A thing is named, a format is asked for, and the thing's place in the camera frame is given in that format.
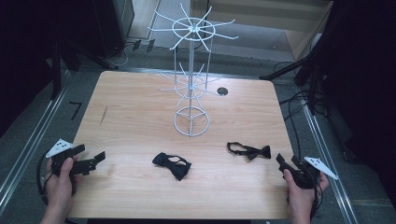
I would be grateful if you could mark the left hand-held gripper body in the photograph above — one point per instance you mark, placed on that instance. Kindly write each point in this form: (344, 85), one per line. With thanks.
(59, 148)

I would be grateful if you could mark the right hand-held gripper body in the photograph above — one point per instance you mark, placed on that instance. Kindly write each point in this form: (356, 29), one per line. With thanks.
(306, 179)

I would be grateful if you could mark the black bow tie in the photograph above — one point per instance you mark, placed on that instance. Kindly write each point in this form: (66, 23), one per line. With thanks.
(253, 153)
(179, 170)

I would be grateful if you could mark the person's right hand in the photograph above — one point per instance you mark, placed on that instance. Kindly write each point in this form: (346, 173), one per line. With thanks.
(300, 196)

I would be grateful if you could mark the person's left hand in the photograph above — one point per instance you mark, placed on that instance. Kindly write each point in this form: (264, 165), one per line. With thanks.
(60, 189)

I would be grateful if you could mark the black metal stand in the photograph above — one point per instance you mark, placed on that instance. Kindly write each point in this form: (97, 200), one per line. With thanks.
(311, 59)
(56, 71)

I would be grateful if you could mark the wooden furniture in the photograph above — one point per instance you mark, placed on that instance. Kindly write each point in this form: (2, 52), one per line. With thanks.
(295, 34)

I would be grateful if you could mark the dark cabinet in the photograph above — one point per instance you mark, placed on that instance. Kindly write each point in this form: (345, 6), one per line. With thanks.
(115, 25)

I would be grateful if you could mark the aluminium floor rail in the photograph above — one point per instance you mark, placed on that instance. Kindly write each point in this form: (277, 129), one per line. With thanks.
(327, 161)
(31, 143)

